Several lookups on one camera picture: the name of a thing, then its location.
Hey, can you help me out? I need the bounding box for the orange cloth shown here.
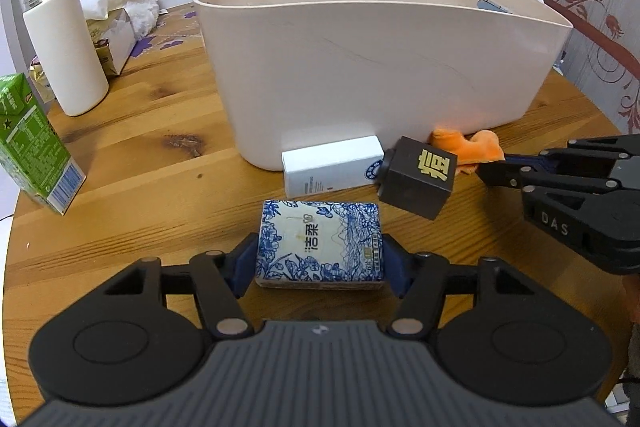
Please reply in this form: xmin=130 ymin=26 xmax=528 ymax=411
xmin=428 ymin=129 xmax=506 ymax=174

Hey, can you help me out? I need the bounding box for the black cube gold character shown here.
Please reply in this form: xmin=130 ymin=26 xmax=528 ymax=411
xmin=376 ymin=136 xmax=458 ymax=220

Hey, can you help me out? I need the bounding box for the blue white tissue pack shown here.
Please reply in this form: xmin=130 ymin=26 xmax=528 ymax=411
xmin=255 ymin=199 xmax=384 ymax=289

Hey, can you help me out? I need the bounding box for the white rectangular box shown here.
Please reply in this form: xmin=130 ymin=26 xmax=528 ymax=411
xmin=281 ymin=135 xmax=384 ymax=198

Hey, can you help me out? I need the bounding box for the beige plastic storage basket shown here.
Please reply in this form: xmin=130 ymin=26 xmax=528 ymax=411
xmin=193 ymin=0 xmax=572 ymax=170

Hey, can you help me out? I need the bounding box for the green drink carton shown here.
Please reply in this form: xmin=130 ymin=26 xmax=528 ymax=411
xmin=0 ymin=74 xmax=86 ymax=215

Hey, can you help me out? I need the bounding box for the tissue box with paper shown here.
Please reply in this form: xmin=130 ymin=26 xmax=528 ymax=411
xmin=87 ymin=9 xmax=137 ymax=78

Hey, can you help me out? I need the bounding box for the white thermos bottle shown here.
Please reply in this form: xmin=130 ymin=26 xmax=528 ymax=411
xmin=23 ymin=0 xmax=108 ymax=117

